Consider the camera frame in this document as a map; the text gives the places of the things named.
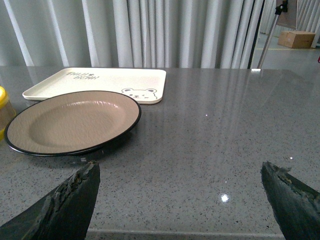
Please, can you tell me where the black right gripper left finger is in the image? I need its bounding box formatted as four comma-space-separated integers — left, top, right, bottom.
0, 162, 100, 240

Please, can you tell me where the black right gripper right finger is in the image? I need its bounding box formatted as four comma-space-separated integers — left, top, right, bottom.
260, 161, 320, 240

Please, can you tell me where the tan plate with black rim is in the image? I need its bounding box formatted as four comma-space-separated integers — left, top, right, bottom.
4, 90, 142, 157

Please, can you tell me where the cream bear tray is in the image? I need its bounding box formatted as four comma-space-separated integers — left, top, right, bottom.
22, 67, 167, 105

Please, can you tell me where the yellow rimmed bamboo steamer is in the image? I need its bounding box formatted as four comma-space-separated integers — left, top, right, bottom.
0, 86, 16, 141

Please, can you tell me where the cardboard box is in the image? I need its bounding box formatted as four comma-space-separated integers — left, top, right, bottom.
278, 31, 316, 49

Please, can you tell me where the metal stand pole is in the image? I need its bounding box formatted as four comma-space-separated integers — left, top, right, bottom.
257, 0, 288, 69

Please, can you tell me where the grey pleated curtain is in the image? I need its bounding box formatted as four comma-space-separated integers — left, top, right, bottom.
0, 0, 320, 70

